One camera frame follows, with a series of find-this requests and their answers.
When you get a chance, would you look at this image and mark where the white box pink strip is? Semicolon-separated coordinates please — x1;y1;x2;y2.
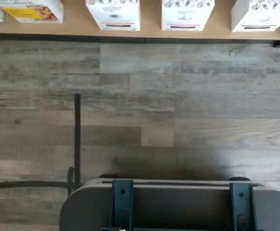
161;0;215;31

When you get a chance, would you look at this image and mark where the white box black strip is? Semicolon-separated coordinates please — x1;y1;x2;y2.
230;0;280;33

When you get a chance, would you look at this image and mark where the white box yellow strip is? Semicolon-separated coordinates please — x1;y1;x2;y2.
86;0;140;31

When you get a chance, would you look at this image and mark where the black metal shelf frame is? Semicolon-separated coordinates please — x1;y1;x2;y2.
0;33;280;49

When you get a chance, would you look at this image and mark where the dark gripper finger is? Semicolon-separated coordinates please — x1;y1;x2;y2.
229;182;255;231
112;179;134;231

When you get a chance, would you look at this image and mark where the purely elizabeth yellow box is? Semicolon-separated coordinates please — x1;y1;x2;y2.
0;0;64;24

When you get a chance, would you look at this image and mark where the wooden shelf board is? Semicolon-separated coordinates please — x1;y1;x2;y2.
0;0;280;41

